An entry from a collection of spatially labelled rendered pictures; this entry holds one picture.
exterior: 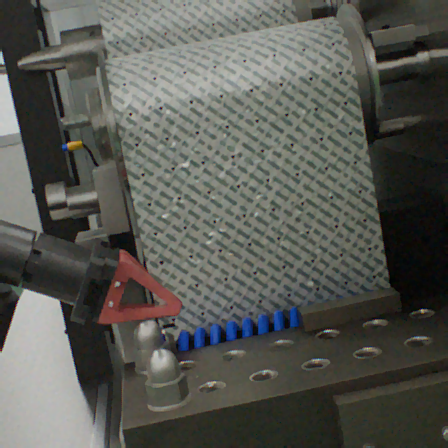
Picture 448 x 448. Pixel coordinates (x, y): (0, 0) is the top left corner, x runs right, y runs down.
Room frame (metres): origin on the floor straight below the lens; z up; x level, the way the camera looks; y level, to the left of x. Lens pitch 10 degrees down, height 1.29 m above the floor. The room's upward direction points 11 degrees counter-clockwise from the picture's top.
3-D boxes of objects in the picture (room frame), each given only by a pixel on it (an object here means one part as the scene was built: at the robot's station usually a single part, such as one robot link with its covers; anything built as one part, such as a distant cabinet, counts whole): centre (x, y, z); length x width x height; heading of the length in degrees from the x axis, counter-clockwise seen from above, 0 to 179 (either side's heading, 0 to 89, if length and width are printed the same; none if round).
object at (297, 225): (0.84, -0.04, 1.10); 0.23 x 0.01 x 0.18; 94
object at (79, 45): (1.14, 0.13, 1.33); 0.06 x 0.06 x 0.06; 4
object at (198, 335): (0.82, -0.04, 1.03); 0.21 x 0.04 x 0.03; 94
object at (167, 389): (0.67, 0.07, 1.05); 0.04 x 0.04 x 0.04
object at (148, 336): (0.76, 0.09, 1.05); 0.04 x 0.04 x 0.04
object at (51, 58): (1.14, 0.19, 1.33); 0.06 x 0.03 x 0.03; 94
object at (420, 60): (0.91, -0.20, 1.25); 0.07 x 0.04 x 0.04; 94
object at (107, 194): (0.93, 0.13, 1.05); 0.06 x 0.05 x 0.31; 94
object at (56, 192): (0.92, 0.17, 1.18); 0.04 x 0.02 x 0.04; 4
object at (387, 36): (0.91, -0.21, 1.28); 0.06 x 0.05 x 0.02; 94
